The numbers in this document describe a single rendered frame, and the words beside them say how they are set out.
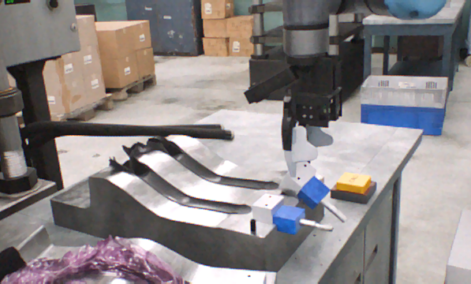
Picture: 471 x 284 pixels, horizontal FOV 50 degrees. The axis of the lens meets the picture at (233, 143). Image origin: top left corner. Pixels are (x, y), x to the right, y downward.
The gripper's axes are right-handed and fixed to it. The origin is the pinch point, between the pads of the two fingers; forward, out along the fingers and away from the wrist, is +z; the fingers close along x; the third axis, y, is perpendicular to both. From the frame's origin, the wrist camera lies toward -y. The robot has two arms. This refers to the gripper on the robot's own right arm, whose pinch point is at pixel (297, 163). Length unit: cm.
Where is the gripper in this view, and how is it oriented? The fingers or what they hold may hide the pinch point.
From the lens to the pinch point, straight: 93.1
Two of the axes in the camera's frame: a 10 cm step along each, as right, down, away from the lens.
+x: 5.0, -3.2, 8.0
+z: 0.6, 9.4, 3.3
